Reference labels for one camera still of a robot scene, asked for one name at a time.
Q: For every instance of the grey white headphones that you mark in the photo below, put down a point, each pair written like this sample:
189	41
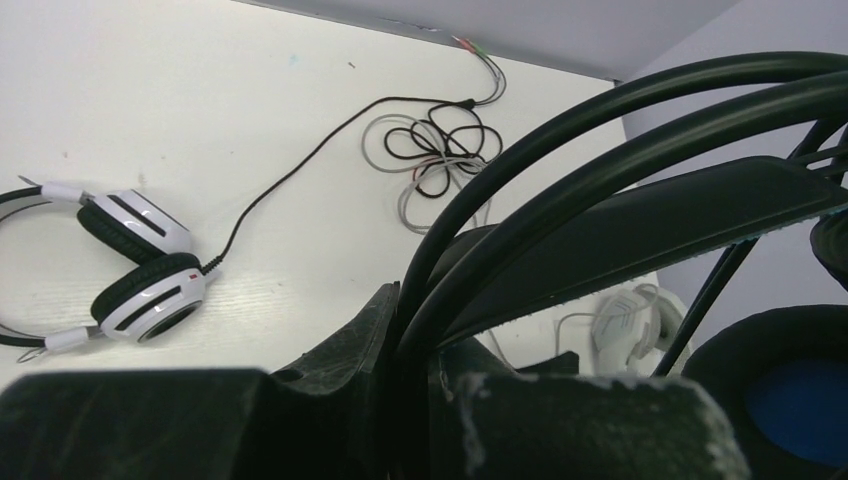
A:
630	331

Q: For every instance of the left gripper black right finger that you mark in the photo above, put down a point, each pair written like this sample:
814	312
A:
487	421

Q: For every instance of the black headphones with blue band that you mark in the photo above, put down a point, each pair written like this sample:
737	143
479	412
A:
716	179

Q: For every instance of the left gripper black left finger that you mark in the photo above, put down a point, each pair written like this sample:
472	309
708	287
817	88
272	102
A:
316	418

